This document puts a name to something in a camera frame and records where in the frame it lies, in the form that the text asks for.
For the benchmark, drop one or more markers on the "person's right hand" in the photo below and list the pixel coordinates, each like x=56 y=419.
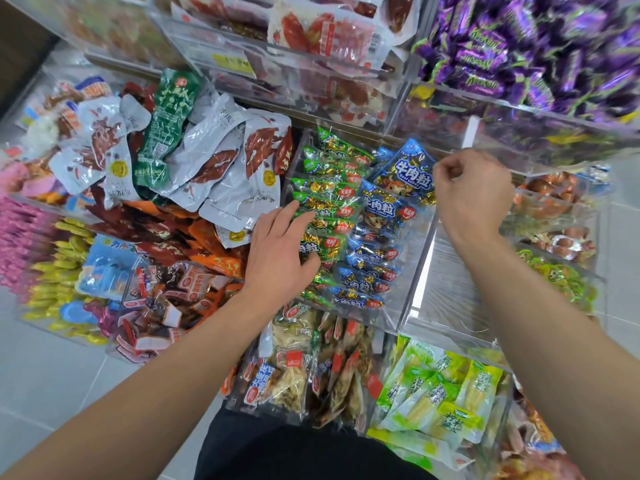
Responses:
x=470 y=200

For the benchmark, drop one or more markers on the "person's left hand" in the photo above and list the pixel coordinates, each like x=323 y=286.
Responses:
x=280 y=265

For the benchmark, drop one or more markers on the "row of blue beef packets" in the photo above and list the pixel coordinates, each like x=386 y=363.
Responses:
x=385 y=225

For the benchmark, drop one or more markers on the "row of green beef packets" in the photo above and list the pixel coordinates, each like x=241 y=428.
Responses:
x=325 y=185

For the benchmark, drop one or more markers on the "clear acrylic snack shelves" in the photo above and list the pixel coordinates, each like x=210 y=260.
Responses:
x=450 y=295

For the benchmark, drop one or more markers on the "person's left forearm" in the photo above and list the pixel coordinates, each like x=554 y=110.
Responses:
x=130 y=405

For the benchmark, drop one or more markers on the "person's right forearm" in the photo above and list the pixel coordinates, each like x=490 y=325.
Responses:
x=560 y=345

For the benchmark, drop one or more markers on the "person's black clothing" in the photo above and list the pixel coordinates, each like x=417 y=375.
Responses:
x=300 y=450

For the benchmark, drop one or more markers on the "pile of orange brown packets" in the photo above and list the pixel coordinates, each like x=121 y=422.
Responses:
x=555 y=210

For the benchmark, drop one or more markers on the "pile of dark orange packets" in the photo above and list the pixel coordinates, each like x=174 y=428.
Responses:
x=180 y=235

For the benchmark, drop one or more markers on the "pile of beige packets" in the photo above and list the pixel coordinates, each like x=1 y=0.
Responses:
x=300 y=370

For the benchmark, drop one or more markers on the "pile of red brown packets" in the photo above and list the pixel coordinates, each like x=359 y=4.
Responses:
x=170 y=300

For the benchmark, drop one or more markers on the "pile of green egg packets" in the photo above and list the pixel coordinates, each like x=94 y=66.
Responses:
x=560 y=275

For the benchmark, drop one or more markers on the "pile of white meat packets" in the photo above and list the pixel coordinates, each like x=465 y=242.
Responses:
x=235 y=155

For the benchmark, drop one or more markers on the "pile of purple candies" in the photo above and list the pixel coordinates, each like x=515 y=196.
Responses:
x=540 y=45

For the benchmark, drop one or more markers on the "blue toy candy packet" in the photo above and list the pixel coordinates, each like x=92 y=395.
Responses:
x=105 y=267

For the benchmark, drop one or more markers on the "green vacuum packet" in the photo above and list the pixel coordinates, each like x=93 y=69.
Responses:
x=165 y=130

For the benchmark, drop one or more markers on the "pile of lime green packets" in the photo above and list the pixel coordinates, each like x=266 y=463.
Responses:
x=440 y=395

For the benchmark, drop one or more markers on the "pile of red sausage packets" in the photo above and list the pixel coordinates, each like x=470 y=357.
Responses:
x=320 y=35

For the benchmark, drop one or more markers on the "pile of yellow candies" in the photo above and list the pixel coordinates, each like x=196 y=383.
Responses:
x=55 y=280

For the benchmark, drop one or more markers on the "pile of pink-label meat packets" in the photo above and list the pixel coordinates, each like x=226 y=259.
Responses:
x=540 y=445

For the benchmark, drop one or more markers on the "pile of pink candy sticks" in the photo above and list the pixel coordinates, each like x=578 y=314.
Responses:
x=20 y=245

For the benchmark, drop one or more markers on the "pile of assorted small packets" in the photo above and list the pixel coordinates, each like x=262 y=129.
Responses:
x=50 y=125

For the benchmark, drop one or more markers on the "pile of yellow packets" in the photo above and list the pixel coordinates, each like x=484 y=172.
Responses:
x=110 y=25

